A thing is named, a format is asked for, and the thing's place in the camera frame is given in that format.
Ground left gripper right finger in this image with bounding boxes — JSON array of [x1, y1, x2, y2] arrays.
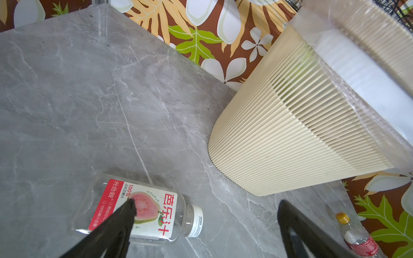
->
[[277, 200, 355, 258]]

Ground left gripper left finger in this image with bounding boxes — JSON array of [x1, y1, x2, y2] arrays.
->
[[62, 200, 136, 258]]

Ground guava juice bottle pink label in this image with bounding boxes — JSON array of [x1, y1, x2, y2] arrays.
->
[[71, 174, 204, 245]]

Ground clear bottle red label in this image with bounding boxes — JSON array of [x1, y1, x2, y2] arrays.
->
[[335, 212, 387, 258]]

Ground beige plastic waste bin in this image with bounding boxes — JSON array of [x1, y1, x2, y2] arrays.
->
[[208, 1, 413, 196]]

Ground black wire wall basket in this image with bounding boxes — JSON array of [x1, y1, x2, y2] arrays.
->
[[373, 0, 413, 33]]

